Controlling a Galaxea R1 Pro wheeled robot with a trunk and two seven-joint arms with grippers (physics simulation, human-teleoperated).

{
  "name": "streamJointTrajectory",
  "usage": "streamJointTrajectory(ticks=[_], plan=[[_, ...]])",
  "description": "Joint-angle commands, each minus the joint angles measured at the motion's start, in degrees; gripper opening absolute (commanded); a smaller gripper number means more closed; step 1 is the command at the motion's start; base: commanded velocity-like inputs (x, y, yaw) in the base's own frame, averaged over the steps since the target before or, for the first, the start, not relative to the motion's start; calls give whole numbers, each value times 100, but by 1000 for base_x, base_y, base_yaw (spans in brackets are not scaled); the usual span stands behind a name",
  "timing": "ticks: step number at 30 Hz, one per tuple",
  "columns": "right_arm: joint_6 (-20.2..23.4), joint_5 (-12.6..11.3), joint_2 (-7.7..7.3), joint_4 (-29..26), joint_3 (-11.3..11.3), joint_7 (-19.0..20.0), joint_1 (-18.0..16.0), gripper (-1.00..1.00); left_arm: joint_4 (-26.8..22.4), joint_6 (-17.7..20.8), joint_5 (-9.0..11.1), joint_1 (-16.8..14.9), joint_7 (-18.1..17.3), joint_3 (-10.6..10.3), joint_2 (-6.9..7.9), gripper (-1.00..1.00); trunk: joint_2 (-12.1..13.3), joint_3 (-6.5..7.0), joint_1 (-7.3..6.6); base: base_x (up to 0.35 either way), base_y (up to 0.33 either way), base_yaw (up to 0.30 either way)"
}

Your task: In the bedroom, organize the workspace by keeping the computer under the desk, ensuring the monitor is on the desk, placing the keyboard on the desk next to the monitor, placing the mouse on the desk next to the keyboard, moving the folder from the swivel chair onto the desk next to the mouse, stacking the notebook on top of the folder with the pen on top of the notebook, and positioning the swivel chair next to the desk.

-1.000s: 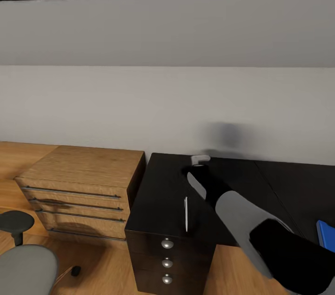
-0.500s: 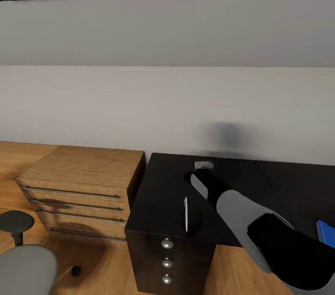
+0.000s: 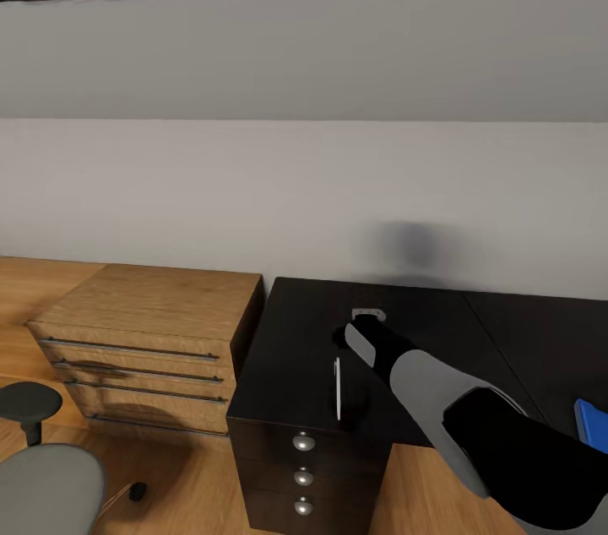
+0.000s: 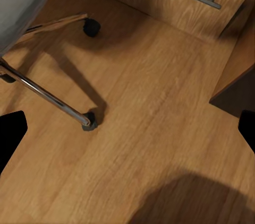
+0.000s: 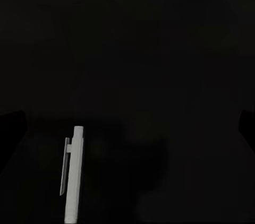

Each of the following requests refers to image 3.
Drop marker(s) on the folder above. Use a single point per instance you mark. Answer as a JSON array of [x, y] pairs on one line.
[[592, 425]]

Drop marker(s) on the bookcase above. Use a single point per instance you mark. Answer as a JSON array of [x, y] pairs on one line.
[[27, 286]]

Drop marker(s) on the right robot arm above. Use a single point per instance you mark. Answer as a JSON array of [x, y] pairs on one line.
[[550, 483]]

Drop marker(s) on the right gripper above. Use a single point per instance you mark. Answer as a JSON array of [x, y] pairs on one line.
[[339, 338]]

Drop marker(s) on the swivel chair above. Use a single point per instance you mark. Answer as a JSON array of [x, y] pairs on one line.
[[50, 488]]

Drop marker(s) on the cabinet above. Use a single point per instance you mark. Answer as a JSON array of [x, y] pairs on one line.
[[297, 482], [153, 353]]

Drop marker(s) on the desk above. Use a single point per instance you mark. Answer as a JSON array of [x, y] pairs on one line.
[[543, 352]]

